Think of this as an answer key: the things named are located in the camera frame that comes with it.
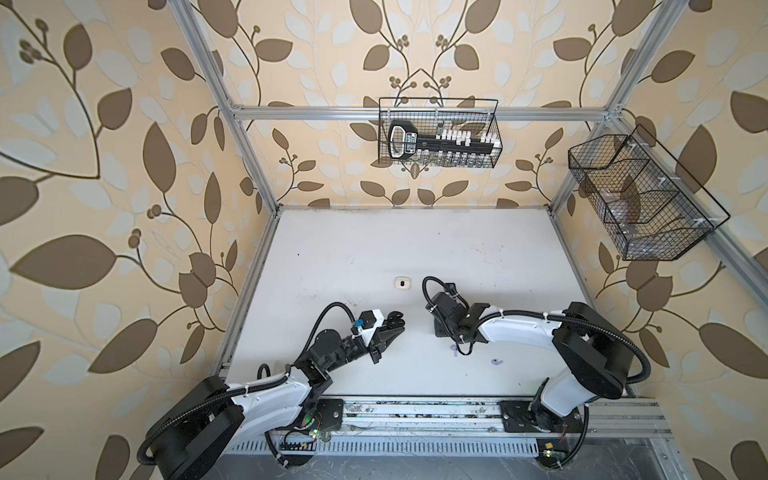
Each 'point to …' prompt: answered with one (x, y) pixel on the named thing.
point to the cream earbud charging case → (403, 283)
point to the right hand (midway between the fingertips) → (443, 325)
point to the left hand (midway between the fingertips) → (401, 325)
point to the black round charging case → (394, 320)
